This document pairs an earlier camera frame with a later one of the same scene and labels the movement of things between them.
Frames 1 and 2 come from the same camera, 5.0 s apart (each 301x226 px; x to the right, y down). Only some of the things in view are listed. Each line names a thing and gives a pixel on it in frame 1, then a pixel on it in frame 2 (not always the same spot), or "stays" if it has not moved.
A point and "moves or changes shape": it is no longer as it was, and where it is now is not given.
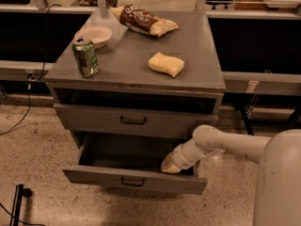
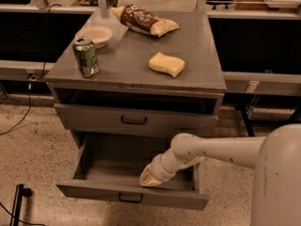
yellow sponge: [166, 63] stays
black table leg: [246, 121] stays
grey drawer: [131, 161] moves or changes shape
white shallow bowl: [98, 35] stays
